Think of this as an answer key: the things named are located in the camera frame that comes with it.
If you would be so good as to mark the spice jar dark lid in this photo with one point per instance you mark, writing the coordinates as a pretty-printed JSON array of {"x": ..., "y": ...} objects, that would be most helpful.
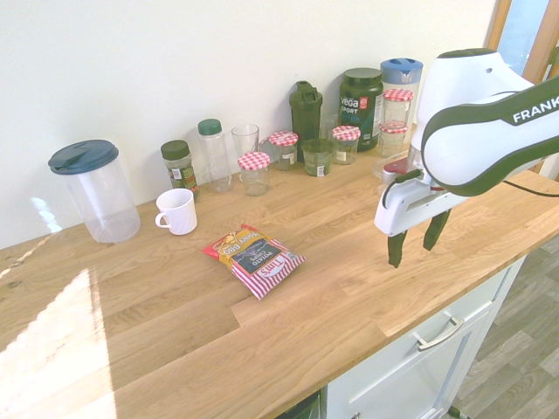
[{"x": 180, "y": 168}]

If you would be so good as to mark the red striped potato chip bag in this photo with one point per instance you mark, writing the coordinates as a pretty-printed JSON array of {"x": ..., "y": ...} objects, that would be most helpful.
[{"x": 257, "y": 262}]

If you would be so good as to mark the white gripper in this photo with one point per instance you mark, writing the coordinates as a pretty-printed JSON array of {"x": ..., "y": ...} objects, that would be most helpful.
[{"x": 402, "y": 209}]

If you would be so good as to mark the dark Vega protein tub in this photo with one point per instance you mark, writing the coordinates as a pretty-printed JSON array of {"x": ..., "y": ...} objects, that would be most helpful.
[{"x": 360, "y": 109}]

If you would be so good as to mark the clear drinking glass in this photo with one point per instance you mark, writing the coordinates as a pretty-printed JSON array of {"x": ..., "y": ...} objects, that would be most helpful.
[{"x": 246, "y": 139}]

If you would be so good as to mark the clear pitcher dark blue lid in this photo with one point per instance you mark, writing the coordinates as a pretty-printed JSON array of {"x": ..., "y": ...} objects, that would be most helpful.
[{"x": 98, "y": 192}]

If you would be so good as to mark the dark green shaker bottle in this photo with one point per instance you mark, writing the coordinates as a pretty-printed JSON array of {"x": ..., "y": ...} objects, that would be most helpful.
[{"x": 305, "y": 115}]

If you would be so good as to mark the wooden door frame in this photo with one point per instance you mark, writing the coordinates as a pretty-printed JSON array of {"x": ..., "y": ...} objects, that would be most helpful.
[{"x": 539, "y": 57}]

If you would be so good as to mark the clear pitcher light blue lid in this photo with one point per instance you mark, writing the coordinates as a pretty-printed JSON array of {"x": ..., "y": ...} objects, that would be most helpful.
[{"x": 401, "y": 74}]

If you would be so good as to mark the white ceramic mug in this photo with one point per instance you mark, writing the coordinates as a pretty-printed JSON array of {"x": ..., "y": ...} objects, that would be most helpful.
[{"x": 179, "y": 211}]

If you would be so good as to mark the glass jar red checkered lid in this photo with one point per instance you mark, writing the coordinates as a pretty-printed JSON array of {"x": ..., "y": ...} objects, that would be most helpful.
[
  {"x": 284, "y": 150},
  {"x": 254, "y": 174},
  {"x": 392, "y": 139},
  {"x": 396, "y": 109},
  {"x": 346, "y": 145}
]

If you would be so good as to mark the white kitchen cabinet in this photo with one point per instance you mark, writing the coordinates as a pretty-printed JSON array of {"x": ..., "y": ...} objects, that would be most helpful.
[{"x": 419, "y": 366}]

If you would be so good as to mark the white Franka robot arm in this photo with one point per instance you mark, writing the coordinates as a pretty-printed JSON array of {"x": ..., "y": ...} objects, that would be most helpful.
[{"x": 463, "y": 131}]

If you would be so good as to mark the clear bottle green cap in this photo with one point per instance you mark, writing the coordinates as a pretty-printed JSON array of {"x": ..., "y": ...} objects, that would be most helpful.
[{"x": 213, "y": 157}]

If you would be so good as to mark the clear plastic container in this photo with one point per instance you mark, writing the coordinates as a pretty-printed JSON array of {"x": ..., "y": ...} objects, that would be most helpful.
[{"x": 384, "y": 172}]

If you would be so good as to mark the brown red snack bag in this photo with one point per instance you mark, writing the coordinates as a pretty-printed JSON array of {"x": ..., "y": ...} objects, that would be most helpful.
[{"x": 398, "y": 167}]

